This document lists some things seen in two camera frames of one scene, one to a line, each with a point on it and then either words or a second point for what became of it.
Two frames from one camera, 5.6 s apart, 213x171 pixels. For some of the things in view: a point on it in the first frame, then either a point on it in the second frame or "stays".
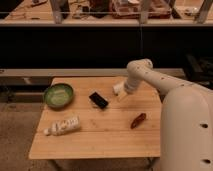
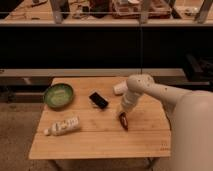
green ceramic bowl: (58, 96) stays
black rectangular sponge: (98, 100) stays
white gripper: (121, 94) -> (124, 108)
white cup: (119, 87) stays
